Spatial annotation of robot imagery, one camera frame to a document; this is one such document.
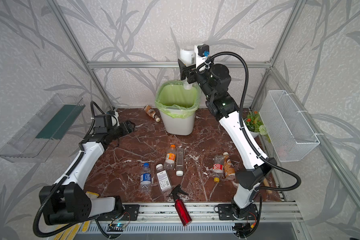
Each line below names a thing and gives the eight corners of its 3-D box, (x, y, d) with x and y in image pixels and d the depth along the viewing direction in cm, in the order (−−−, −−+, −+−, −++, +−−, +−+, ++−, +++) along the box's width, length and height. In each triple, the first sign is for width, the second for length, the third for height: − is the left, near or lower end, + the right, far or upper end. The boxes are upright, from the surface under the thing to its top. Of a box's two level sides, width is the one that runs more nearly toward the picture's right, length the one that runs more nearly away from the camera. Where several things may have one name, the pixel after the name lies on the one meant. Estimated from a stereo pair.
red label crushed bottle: (211, 182, 85) (212, 178, 81) (213, 157, 95) (214, 153, 91) (221, 183, 85) (223, 180, 81) (222, 158, 95) (224, 154, 91)
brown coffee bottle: (156, 123, 111) (156, 120, 108) (143, 109, 120) (142, 107, 117) (162, 119, 113) (161, 117, 111) (148, 107, 122) (147, 104, 119)
